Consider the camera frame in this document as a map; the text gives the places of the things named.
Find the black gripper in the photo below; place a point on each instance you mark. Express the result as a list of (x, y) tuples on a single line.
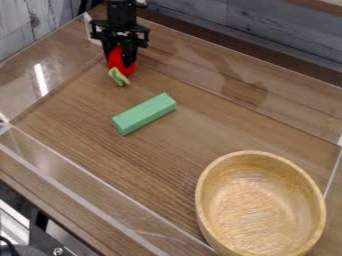
[(121, 29)]

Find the red plush radish toy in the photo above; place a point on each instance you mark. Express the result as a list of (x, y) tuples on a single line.
[(118, 71)]

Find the green rectangular block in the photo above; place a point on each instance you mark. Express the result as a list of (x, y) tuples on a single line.
[(145, 113)]

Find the wooden bowl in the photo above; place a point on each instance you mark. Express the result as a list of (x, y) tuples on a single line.
[(260, 206)]

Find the clear acrylic tray wall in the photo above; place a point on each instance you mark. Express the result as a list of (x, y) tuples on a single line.
[(122, 190)]

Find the black table leg bracket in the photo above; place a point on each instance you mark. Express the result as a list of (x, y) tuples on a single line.
[(48, 237)]

